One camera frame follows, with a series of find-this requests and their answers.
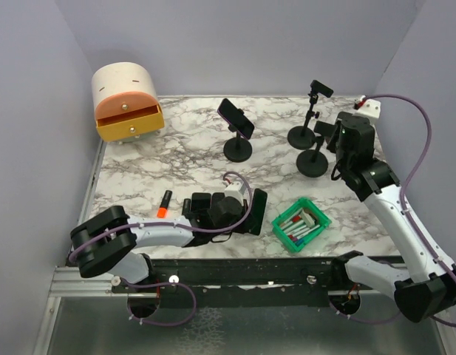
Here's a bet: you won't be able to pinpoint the orange drawer box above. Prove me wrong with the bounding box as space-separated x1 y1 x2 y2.
91 62 165 143

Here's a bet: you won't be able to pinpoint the green highlighter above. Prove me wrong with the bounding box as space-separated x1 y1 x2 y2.
182 198 191 217

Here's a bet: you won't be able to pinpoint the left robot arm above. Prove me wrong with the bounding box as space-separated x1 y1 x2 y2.
69 197 251 292

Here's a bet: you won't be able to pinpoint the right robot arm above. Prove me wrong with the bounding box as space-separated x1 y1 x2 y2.
327 112 456 322

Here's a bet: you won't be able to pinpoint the orange highlighter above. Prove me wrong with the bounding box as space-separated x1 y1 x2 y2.
157 190 172 218

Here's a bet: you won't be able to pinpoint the green plastic bin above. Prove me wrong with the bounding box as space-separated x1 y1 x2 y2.
271 197 331 253

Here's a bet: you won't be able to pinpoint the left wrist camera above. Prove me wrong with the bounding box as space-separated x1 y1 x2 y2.
223 181 247 204

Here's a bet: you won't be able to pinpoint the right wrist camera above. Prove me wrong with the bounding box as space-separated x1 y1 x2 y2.
353 95 381 124

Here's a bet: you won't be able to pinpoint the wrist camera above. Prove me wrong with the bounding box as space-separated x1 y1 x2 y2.
223 181 247 204
353 95 381 124

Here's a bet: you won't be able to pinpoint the white eraser in bin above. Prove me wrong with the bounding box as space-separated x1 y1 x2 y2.
299 210 317 228

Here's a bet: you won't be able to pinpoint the black phone stand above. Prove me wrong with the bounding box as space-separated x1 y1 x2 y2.
223 125 253 163
287 80 334 150
296 121 335 178

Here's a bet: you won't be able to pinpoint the black table front rail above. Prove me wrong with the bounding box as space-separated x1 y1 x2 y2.
67 257 423 308

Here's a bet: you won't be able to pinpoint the markers in bin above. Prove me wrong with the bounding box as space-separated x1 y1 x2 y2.
279 208 320 243

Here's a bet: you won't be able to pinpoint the grey silver phone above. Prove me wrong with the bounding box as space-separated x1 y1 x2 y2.
190 192 211 214

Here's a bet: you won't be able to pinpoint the black phone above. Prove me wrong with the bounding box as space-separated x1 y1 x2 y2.
211 192 225 207

